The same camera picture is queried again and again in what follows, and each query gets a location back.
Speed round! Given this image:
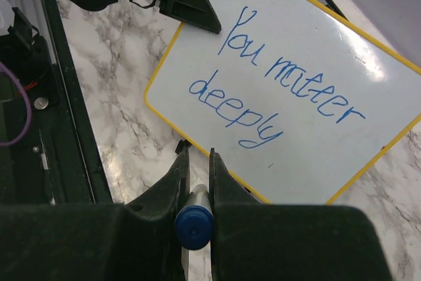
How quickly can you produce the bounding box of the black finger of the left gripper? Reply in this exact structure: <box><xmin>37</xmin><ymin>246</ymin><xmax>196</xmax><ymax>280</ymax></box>
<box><xmin>159</xmin><ymin>0</ymin><xmax>222</xmax><ymax>34</ymax></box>

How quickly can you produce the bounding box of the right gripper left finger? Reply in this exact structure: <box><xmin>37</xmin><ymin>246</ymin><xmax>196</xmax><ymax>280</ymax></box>
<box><xmin>1</xmin><ymin>150</ymin><xmax>190</xmax><ymax>280</ymax></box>

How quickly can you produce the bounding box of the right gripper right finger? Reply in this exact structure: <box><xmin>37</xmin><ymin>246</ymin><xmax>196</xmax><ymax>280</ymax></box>
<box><xmin>209</xmin><ymin>152</ymin><xmax>392</xmax><ymax>280</ymax></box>

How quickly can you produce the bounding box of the blue whiteboard marker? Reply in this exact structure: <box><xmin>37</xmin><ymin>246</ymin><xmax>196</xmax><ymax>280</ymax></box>
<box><xmin>173</xmin><ymin>184</ymin><xmax>216</xmax><ymax>281</ymax></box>

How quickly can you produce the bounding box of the yellow framed whiteboard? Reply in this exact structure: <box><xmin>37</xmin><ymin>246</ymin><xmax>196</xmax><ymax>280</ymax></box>
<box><xmin>144</xmin><ymin>0</ymin><xmax>420</xmax><ymax>204</ymax></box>

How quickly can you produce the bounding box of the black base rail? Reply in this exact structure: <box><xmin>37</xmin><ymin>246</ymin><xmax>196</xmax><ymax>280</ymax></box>
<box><xmin>1</xmin><ymin>0</ymin><xmax>112</xmax><ymax>205</ymax></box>

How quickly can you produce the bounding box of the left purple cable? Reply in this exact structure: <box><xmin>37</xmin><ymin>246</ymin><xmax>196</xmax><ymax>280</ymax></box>
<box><xmin>0</xmin><ymin>62</ymin><xmax>34</xmax><ymax>147</ymax></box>

